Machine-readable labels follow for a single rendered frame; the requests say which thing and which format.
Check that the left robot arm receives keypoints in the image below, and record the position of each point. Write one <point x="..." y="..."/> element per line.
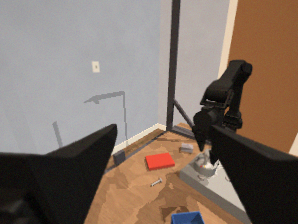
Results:
<point x="220" y="91"/>

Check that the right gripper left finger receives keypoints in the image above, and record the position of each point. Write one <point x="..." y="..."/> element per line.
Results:
<point x="64" y="181"/>

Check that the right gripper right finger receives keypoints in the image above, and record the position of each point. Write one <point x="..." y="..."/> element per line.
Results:
<point x="265" y="179"/>

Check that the red flat rectangular block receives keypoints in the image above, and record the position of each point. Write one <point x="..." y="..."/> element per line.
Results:
<point x="159" y="161"/>

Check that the grey toothed gear with yellow arrow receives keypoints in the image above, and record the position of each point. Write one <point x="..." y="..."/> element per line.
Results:
<point x="201" y="162"/>

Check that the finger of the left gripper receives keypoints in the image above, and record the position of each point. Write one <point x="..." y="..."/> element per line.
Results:
<point x="213" y="158"/>
<point x="201" y="142"/>

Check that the blue open box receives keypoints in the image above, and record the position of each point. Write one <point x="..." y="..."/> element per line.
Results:
<point x="187" y="218"/>

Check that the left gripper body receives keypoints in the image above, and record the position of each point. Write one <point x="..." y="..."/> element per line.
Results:
<point x="198" y="132"/>

